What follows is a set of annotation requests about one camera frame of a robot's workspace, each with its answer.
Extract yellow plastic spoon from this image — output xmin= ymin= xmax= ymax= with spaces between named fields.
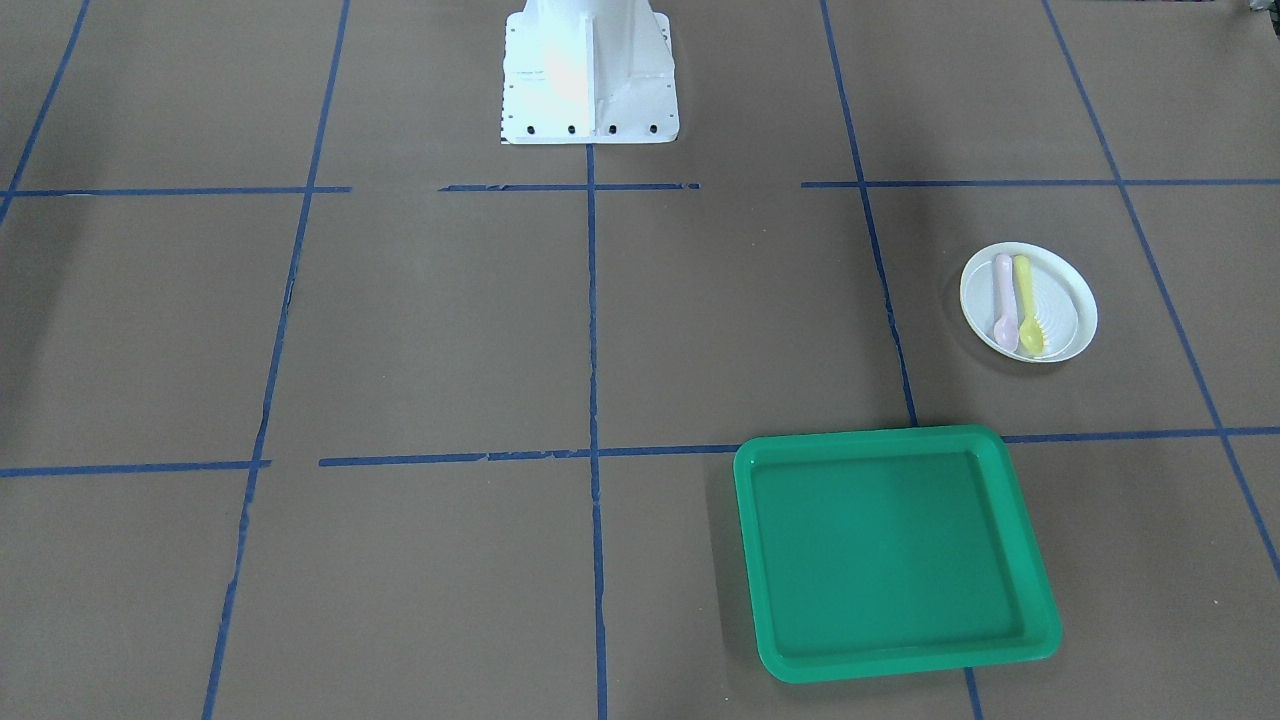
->
xmin=1012 ymin=255 xmax=1047 ymax=357

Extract white round plate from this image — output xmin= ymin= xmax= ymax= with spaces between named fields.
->
xmin=957 ymin=242 xmax=1100 ymax=363

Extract green plastic tray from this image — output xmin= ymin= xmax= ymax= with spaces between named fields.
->
xmin=733 ymin=425 xmax=1062 ymax=684

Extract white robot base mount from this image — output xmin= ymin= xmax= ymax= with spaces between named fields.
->
xmin=500 ymin=1 xmax=681 ymax=145

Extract pink plastic spoon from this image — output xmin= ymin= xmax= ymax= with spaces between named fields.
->
xmin=992 ymin=252 xmax=1020 ymax=354

